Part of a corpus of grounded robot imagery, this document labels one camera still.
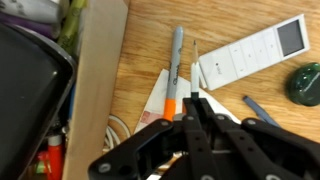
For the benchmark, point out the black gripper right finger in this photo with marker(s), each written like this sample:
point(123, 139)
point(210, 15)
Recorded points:
point(266, 150)

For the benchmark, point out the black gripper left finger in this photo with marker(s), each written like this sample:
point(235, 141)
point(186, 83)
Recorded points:
point(150, 146)

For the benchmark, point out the white pencil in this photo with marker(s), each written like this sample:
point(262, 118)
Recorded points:
point(195, 71)

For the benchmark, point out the dark grey pencil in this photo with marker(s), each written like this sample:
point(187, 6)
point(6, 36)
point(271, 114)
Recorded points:
point(260, 110)

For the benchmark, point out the brown cardboard box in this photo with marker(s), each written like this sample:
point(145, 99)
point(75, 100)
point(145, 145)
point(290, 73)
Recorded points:
point(96, 83)

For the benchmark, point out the white envelope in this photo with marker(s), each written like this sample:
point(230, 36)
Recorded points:
point(156, 100)

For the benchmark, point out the dark green glossy object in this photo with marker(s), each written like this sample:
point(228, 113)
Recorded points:
point(305, 83)

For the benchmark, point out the grey marker orange cap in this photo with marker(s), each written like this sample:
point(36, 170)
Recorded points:
point(175, 66)

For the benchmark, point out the white remote control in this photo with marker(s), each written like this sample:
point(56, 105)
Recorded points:
point(253, 51)

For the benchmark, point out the black glossy case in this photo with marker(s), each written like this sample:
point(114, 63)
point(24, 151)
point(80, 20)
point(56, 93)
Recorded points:
point(30, 100)

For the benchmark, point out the light green marker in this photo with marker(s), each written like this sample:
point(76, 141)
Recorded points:
point(71, 23)

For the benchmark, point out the grey white marker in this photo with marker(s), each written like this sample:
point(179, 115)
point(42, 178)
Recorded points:
point(30, 8)

